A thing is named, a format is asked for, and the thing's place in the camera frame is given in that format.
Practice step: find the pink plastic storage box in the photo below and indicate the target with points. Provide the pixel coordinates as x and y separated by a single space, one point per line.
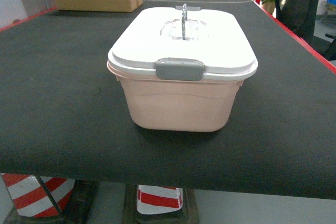
194 106

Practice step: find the white box lid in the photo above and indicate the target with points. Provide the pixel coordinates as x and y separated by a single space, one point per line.
211 36

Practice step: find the grey lid latch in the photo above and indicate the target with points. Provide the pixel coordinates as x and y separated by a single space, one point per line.
179 69

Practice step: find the right red white cone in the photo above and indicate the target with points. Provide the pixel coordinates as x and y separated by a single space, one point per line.
155 204

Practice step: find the red white cone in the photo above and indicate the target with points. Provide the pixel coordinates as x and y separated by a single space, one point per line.
155 204
40 199

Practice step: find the black office chair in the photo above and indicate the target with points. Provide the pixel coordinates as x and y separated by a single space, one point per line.
299 16

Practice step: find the left red white cone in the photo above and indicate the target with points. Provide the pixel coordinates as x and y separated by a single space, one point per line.
40 199

